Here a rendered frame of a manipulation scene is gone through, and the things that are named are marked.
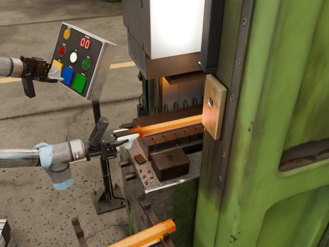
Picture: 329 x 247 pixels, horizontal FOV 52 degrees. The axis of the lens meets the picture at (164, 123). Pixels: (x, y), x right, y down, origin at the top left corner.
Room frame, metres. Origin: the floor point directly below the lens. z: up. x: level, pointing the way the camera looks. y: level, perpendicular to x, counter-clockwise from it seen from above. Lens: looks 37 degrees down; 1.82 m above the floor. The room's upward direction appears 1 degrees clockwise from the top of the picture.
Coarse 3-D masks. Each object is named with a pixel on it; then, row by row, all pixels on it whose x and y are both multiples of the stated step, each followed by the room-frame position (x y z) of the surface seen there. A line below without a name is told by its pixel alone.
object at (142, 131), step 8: (176, 120) 1.09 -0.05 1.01; (184, 120) 1.09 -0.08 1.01; (192, 120) 1.10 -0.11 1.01; (200, 120) 1.10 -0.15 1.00; (136, 128) 1.03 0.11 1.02; (144, 128) 1.03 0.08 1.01; (152, 128) 1.04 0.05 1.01; (160, 128) 1.04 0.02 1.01; (168, 128) 1.05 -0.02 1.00; (120, 136) 0.98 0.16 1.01
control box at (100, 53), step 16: (80, 32) 1.53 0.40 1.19; (64, 48) 1.55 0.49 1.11; (80, 48) 1.48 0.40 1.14; (96, 48) 1.42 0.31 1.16; (112, 48) 1.44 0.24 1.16; (64, 64) 1.50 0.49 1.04; (80, 64) 1.44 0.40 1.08; (96, 64) 1.38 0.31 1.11; (96, 80) 1.36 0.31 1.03; (80, 96) 1.34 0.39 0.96; (96, 96) 1.36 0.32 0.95
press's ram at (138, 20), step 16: (128, 0) 1.11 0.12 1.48; (144, 0) 0.95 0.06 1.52; (160, 0) 0.92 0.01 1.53; (176, 0) 0.94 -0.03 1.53; (192, 0) 0.96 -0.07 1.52; (128, 16) 1.12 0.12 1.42; (144, 16) 0.95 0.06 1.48; (160, 16) 0.92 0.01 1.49; (176, 16) 0.94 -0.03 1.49; (192, 16) 0.96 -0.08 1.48; (144, 32) 0.96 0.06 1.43; (160, 32) 0.92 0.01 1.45; (176, 32) 0.94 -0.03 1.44; (192, 32) 0.96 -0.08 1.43; (144, 48) 0.96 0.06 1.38; (160, 48) 0.92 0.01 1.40; (176, 48) 0.94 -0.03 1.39; (192, 48) 0.96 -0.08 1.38
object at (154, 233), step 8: (160, 224) 0.60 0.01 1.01; (168, 224) 0.60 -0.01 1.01; (144, 232) 0.57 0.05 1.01; (152, 232) 0.57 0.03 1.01; (160, 232) 0.57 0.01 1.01; (168, 232) 0.58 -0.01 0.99; (128, 240) 0.55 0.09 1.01; (136, 240) 0.55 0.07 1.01; (144, 240) 0.55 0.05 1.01; (152, 240) 0.56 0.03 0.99
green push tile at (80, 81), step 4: (76, 76) 1.40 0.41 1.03; (80, 76) 1.39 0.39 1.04; (76, 80) 1.39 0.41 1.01; (80, 80) 1.38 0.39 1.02; (84, 80) 1.36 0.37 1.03; (76, 84) 1.38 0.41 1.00; (80, 84) 1.37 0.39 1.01; (84, 84) 1.35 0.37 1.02; (76, 88) 1.37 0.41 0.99; (80, 88) 1.35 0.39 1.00; (84, 88) 1.35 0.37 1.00; (80, 92) 1.34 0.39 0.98
